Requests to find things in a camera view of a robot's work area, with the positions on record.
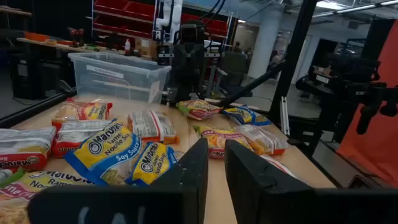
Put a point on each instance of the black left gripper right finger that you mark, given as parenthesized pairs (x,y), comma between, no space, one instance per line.
(248,174)

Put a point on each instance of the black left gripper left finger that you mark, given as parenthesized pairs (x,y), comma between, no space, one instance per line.
(189,174)

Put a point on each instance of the lime chili shrimp ramen packet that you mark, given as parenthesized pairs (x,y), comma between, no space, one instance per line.
(214,140)
(46,182)
(199,109)

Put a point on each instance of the blue soy sauce ramen packet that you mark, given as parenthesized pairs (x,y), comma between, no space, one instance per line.
(152,163)
(245,115)
(102,149)

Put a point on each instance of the red beef ramen packet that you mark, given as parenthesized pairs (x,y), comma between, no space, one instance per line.
(25,146)
(81,137)
(84,110)

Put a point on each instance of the black other-station robot arm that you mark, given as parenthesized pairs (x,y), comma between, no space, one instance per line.
(373,93)

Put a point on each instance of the black office chair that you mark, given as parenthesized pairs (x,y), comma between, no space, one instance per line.
(234,71)

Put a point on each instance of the cardboard box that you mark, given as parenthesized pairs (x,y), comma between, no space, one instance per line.
(145,47)

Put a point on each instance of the person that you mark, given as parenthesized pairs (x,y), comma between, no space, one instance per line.
(275,57)
(237,47)

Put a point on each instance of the white bottle red cap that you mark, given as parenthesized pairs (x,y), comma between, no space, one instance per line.
(127,46)

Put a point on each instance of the clear plastic bin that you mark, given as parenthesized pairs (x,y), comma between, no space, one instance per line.
(118,77)

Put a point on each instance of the red storage bin shelf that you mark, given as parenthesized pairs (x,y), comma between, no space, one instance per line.
(136,9)

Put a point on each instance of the white building column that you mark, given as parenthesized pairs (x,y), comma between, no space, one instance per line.
(265,46)

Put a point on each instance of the red black power drill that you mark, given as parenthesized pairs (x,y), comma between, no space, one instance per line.
(76,35)

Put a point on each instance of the wooden workbench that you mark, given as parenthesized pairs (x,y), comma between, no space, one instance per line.
(62,46)

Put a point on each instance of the orange partition panel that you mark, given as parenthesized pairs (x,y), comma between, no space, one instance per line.
(373,140)

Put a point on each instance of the orange tray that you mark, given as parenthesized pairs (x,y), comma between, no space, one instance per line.
(36,36)

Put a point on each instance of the black cabinet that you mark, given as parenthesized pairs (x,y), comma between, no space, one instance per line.
(31,77)

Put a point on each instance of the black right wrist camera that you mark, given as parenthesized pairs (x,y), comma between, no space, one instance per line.
(192,32)

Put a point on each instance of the white frame bracket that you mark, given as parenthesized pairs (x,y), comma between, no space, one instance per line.
(284,115)

